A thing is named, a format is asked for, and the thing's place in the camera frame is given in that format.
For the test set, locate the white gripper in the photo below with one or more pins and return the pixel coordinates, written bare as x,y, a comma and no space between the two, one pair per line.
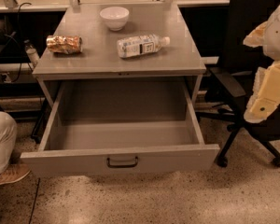
278,36

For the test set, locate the clear blue plastic bottle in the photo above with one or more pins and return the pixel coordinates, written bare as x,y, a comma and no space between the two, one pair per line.
141,45

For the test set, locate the open grey top drawer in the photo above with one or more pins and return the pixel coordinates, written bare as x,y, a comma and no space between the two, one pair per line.
92,120

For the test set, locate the small bottle beside cabinet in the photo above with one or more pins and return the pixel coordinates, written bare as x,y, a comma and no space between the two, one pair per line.
31,53

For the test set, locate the black office chair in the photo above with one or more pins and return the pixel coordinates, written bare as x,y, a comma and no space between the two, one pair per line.
232,79

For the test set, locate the grey metal cabinet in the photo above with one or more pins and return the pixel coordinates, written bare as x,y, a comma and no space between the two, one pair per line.
99,57

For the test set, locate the white ceramic bowl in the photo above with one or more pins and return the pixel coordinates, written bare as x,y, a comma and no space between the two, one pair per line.
115,18

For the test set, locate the crumpled gold chip bag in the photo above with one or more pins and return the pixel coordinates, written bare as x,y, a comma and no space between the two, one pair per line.
64,44

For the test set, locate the person leg beige trousers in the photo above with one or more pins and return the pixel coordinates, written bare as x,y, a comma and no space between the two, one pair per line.
8,134

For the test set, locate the tan shoe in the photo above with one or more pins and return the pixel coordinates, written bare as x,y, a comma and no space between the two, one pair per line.
14,173

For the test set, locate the black drawer handle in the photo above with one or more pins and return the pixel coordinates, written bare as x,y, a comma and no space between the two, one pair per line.
122,164

